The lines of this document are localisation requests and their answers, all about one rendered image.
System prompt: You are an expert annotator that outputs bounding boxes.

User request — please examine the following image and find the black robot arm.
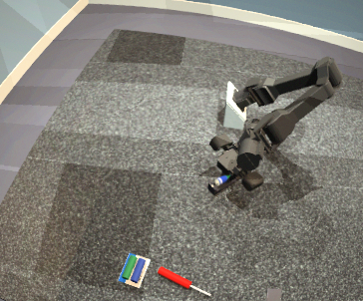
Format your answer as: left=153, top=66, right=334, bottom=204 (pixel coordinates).
left=217, top=56, right=343, bottom=176

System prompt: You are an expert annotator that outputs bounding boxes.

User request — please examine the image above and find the red-handled screwdriver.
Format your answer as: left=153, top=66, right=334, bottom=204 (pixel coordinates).
left=158, top=267, right=211, bottom=297

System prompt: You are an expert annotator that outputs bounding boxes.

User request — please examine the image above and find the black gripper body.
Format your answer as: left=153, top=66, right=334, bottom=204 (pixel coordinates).
left=209, top=134, right=264, bottom=191

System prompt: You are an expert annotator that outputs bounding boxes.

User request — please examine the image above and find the blue and green battery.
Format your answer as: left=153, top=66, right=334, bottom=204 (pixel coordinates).
left=215, top=175, right=230, bottom=186

